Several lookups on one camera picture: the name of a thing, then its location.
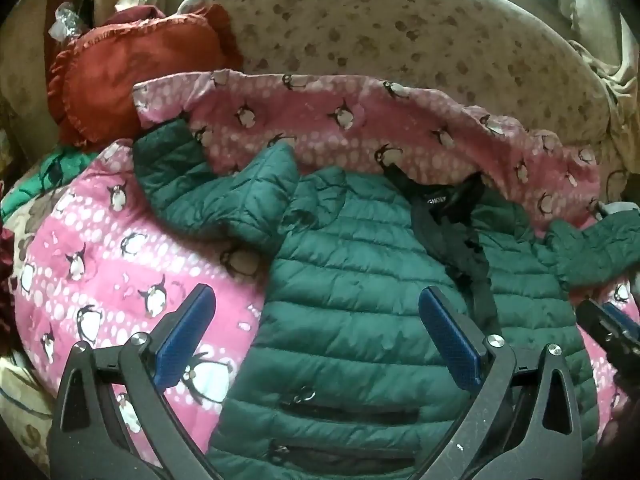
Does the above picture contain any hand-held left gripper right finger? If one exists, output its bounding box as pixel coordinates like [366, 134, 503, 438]
[419, 286, 583, 480]

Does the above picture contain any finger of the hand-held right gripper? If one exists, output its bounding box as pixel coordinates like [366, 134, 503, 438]
[576, 299, 640, 361]

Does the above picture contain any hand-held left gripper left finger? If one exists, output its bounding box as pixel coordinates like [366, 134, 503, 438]
[47, 284, 217, 480]

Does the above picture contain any green quilted puffer jacket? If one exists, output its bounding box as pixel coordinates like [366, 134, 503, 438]
[132, 120, 640, 480]

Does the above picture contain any pink penguin print blanket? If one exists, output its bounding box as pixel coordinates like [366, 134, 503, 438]
[10, 69, 640, 461]

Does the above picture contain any grey cloth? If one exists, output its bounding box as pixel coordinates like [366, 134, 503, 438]
[597, 200, 633, 221]

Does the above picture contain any dark red cloth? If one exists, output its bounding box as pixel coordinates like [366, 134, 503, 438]
[0, 225, 21, 321]

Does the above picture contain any green printed cloth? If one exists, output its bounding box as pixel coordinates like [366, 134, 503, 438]
[0, 147, 101, 221]

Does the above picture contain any red ruffled pillow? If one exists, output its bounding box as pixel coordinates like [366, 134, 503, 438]
[47, 4, 243, 148]

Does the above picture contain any beige crumpled cloth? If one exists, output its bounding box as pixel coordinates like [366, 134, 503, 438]
[565, 0, 640, 126]

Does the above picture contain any beige spotted bed sheet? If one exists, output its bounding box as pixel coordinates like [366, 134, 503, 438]
[177, 0, 626, 201]

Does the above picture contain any clear plastic bottle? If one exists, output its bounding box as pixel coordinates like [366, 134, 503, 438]
[47, 2, 86, 43]

